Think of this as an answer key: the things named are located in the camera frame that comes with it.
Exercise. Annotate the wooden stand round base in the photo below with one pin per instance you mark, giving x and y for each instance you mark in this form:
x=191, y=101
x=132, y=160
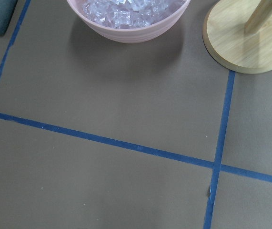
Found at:
x=238, y=35

